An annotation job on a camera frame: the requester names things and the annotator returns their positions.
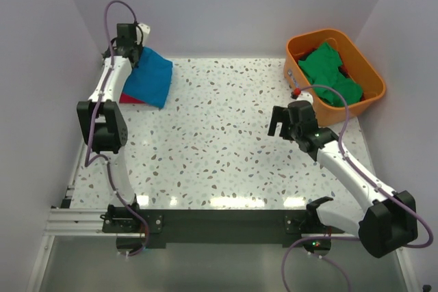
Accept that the blue t shirt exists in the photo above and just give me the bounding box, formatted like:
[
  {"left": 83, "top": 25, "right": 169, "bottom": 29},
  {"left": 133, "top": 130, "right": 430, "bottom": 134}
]
[{"left": 122, "top": 47, "right": 173, "bottom": 109}]

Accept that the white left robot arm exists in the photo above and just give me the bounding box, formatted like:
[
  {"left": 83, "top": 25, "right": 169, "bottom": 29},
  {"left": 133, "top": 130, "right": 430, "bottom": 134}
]
[{"left": 77, "top": 22, "right": 144, "bottom": 232}]

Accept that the orange plastic basket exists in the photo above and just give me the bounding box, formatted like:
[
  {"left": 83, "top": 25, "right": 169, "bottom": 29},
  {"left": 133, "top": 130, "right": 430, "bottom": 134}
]
[{"left": 283, "top": 29, "right": 387, "bottom": 118}]

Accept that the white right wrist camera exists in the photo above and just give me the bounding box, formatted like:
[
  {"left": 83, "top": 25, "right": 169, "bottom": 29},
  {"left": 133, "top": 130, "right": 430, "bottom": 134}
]
[{"left": 291, "top": 88, "right": 313, "bottom": 105}]

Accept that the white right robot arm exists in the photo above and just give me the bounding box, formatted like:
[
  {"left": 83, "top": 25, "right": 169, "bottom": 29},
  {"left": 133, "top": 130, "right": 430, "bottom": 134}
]
[{"left": 268, "top": 101, "right": 418, "bottom": 258}]

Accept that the green t shirt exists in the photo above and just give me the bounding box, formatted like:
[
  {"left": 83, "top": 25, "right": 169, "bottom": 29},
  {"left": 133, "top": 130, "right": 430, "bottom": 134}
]
[{"left": 298, "top": 42, "right": 363, "bottom": 107}]

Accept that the aluminium frame rail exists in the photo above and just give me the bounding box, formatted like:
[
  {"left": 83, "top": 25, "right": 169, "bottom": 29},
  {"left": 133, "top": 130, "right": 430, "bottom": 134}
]
[{"left": 44, "top": 205, "right": 110, "bottom": 238}]

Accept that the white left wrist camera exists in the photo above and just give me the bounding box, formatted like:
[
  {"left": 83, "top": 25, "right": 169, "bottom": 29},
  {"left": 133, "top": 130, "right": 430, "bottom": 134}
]
[{"left": 136, "top": 23, "right": 151, "bottom": 47}]

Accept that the folded red t shirt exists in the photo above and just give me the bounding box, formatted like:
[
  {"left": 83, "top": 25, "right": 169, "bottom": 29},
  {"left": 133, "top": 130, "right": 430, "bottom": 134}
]
[{"left": 119, "top": 93, "right": 144, "bottom": 104}]

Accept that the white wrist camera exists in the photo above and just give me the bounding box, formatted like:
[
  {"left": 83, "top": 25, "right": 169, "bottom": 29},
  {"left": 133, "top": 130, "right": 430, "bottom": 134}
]
[
  {"left": 136, "top": 23, "right": 151, "bottom": 47},
  {"left": 291, "top": 88, "right": 313, "bottom": 105}
]

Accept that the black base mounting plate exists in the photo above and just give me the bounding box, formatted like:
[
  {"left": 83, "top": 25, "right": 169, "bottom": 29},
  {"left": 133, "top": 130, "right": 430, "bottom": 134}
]
[{"left": 100, "top": 206, "right": 341, "bottom": 250}]

